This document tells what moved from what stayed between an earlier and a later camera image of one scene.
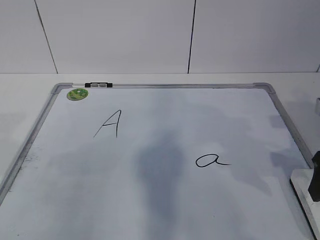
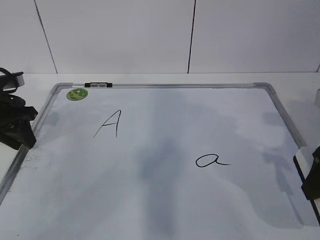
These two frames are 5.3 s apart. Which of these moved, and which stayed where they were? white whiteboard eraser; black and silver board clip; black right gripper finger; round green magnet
Moved: white whiteboard eraser
Stayed: black right gripper finger; black and silver board clip; round green magnet
